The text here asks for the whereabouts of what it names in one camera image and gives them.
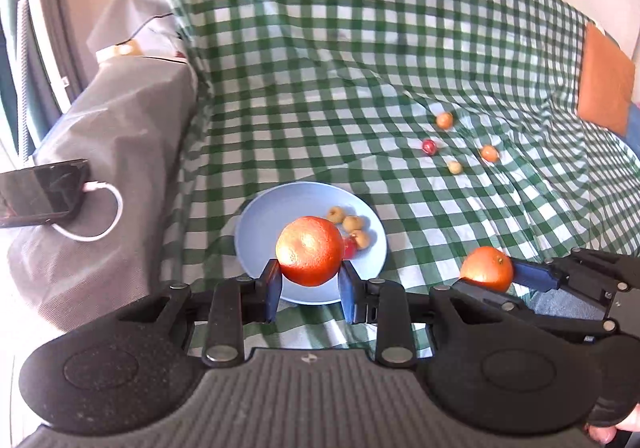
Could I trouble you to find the person right hand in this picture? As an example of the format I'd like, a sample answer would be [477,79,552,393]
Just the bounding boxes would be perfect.
[585,405,640,445]

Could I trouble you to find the orange tangerine front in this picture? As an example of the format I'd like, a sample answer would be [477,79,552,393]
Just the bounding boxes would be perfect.
[276,216,344,286]

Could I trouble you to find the tan longan fruit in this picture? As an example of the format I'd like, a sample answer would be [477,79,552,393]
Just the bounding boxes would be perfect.
[342,215,364,233]
[326,206,346,225]
[447,161,463,175]

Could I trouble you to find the red lychee fruit front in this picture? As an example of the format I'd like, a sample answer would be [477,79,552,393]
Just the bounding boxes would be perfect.
[343,237,358,260]

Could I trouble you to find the grey curtain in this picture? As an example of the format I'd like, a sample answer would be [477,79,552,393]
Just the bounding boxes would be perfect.
[1,0,87,168]

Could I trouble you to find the black smartphone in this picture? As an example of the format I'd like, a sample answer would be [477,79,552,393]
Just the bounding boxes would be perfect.
[0,159,90,228]

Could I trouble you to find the tan longan fruit in plate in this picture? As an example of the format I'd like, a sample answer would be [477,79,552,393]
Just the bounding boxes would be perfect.
[342,215,364,233]

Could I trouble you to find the white charging cable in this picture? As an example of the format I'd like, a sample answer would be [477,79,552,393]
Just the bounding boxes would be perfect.
[51,180,125,244]

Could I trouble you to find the red lychee fruit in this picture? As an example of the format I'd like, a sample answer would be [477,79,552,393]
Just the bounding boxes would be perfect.
[343,237,358,260]
[421,139,438,156]

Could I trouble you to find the red lychee fruit far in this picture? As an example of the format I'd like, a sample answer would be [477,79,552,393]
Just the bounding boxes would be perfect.
[421,139,438,156]

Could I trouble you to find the small orange fruit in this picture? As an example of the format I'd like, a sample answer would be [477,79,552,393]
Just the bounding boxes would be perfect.
[480,145,500,164]
[436,112,454,130]
[459,246,514,292]

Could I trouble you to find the grey sofa armrest cover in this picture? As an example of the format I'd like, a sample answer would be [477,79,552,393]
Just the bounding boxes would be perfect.
[1,0,196,331]

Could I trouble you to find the orange cushion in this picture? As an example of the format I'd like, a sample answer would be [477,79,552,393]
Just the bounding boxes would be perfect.
[577,22,636,137]

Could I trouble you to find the blue round plate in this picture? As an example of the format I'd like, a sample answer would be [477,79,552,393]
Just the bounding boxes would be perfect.
[234,181,387,305]

